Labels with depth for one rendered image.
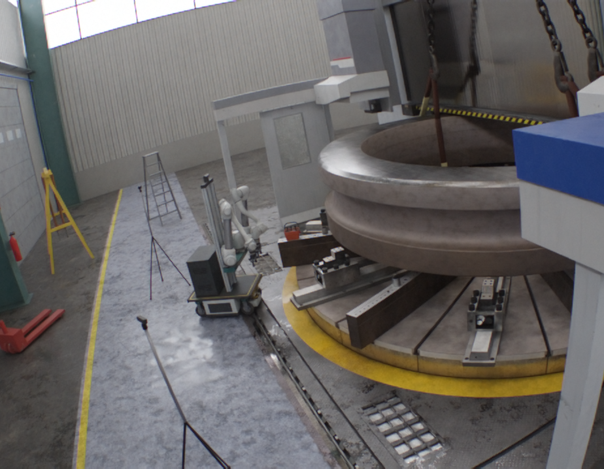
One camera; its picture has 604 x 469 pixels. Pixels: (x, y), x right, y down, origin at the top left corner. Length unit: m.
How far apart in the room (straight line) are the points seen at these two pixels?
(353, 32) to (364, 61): 0.59
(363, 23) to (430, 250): 5.05
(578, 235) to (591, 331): 0.34
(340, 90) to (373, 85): 0.63
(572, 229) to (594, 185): 0.20
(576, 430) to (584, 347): 0.39
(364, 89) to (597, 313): 7.38
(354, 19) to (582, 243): 7.56
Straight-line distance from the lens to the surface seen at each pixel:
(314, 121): 9.68
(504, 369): 4.68
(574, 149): 1.46
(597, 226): 1.48
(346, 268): 5.77
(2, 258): 10.11
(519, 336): 4.78
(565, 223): 1.57
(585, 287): 1.62
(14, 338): 7.78
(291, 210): 9.79
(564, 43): 6.58
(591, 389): 1.86
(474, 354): 4.37
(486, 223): 4.66
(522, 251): 4.61
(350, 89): 8.48
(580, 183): 1.47
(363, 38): 8.73
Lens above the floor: 2.98
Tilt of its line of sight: 19 degrees down
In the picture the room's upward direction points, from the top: 11 degrees counter-clockwise
